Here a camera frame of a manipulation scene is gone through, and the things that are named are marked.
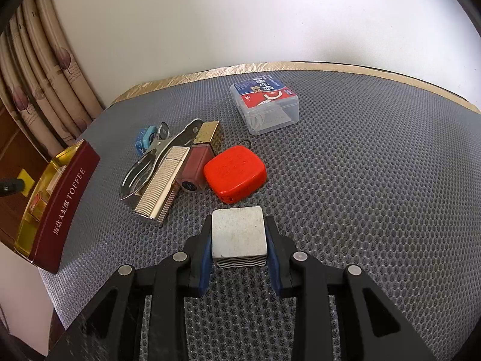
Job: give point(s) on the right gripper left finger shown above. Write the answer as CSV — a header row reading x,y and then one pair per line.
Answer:
x,y
110,325

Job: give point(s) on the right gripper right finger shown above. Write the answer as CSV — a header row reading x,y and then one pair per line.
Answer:
x,y
370,325

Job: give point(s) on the silver metal clip opener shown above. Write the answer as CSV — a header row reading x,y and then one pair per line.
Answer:
x,y
139,175

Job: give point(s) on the white cube block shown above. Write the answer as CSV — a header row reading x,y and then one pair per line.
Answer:
x,y
239,238

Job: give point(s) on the maroon gold lipstick tube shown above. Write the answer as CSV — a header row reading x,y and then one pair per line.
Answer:
x,y
206,145

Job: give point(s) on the blue round tally counter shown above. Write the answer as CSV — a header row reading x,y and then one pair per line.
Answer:
x,y
144,139

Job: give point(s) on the red square plastic case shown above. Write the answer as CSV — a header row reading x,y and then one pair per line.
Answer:
x,y
235,174

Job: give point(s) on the clear plastic floss box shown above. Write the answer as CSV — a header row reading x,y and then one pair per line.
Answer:
x,y
265,104

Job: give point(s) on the red toffee tin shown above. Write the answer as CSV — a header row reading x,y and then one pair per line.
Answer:
x,y
48,215

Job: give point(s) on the grey mesh table mat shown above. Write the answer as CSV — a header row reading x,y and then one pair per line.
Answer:
x,y
375,172

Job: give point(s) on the yellow black door stopper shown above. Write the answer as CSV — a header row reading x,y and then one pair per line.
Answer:
x,y
22,184

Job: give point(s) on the brown wooden door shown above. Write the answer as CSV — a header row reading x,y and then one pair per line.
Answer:
x,y
20,163

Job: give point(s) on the beige patterned curtain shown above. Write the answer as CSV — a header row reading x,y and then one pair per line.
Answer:
x,y
42,85

